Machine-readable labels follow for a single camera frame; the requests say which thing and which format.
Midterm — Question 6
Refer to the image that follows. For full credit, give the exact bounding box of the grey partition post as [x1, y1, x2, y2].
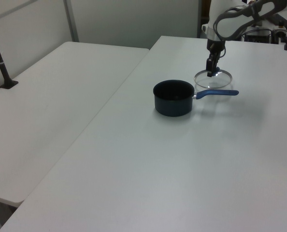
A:
[63, 0, 80, 43]

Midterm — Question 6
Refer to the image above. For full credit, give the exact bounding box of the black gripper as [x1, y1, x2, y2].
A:
[205, 38, 226, 78]

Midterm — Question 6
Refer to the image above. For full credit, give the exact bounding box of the white desk device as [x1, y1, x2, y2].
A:
[272, 21, 287, 44]

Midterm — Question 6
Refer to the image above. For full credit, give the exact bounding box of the black electronics box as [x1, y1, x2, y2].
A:
[242, 27, 273, 44]

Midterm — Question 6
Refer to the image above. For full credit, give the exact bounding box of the dark blue saucepan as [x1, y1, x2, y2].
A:
[153, 79, 240, 118]

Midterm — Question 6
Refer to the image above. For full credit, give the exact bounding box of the black camera pole with base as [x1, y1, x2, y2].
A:
[0, 20, 19, 90]

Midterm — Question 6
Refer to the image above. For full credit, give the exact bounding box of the black keyboard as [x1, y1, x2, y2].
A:
[270, 12, 287, 25]

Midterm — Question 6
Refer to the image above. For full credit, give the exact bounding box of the glass lid with blue knob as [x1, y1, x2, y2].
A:
[194, 67, 232, 89]

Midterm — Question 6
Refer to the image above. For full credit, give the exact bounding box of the grey arm cable hose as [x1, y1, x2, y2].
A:
[213, 0, 281, 41]

